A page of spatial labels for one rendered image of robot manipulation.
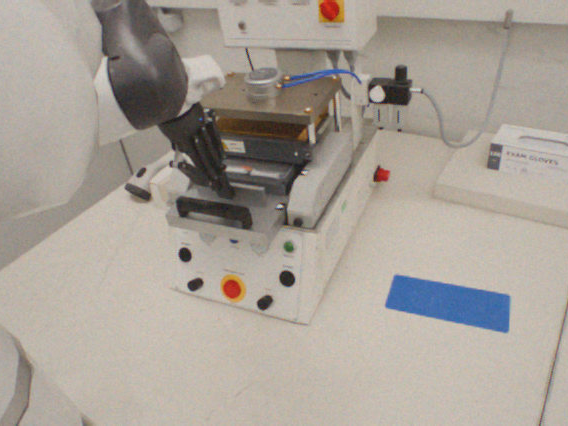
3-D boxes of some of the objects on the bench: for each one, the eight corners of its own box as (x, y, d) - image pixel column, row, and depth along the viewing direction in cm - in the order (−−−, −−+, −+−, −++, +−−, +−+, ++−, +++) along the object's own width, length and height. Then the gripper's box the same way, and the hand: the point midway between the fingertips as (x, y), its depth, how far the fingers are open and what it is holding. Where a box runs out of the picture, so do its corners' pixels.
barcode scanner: (172, 165, 152) (166, 143, 147) (191, 170, 148) (185, 147, 143) (125, 200, 139) (116, 177, 134) (144, 206, 135) (135, 183, 130)
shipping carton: (197, 173, 146) (190, 147, 141) (230, 182, 140) (224, 155, 134) (154, 207, 134) (144, 180, 129) (188, 218, 128) (179, 191, 123)
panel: (174, 289, 107) (175, 207, 102) (298, 322, 95) (305, 232, 90) (168, 292, 105) (169, 209, 100) (294, 326, 93) (301, 234, 88)
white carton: (499, 146, 129) (503, 122, 125) (596, 165, 118) (604, 138, 113) (485, 168, 122) (489, 143, 118) (588, 190, 110) (596, 163, 106)
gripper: (172, 73, 77) (224, 166, 96) (132, 134, 71) (196, 220, 90) (212, 76, 74) (257, 171, 93) (173, 139, 68) (230, 227, 87)
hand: (220, 184), depth 89 cm, fingers closed, pressing on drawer
